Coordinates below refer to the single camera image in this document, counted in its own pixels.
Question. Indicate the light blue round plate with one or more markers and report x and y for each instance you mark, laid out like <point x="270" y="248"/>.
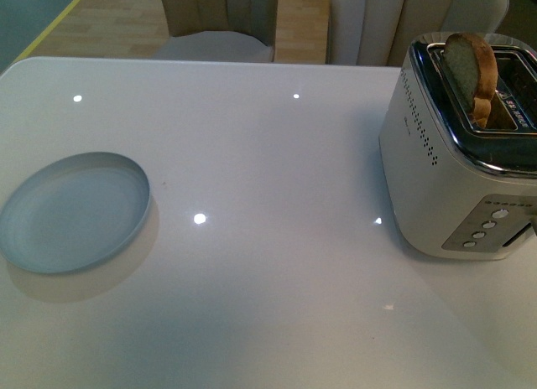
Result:
<point x="75" y="213"/>

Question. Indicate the brown bread slice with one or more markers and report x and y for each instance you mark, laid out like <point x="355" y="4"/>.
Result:
<point x="471" y="62"/>

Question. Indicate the white chrome two-slot toaster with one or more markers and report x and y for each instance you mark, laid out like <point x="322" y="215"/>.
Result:
<point x="458" y="190"/>

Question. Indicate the beige upholstered chair right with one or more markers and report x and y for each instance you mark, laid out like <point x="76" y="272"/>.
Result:
<point x="378" y="32"/>

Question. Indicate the beige upholstered chair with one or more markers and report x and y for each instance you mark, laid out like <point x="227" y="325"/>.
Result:
<point x="220" y="30"/>
<point x="378" y="32"/>

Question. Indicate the beige upholstered chair left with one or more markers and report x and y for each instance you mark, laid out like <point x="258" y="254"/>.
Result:
<point x="220" y="30"/>

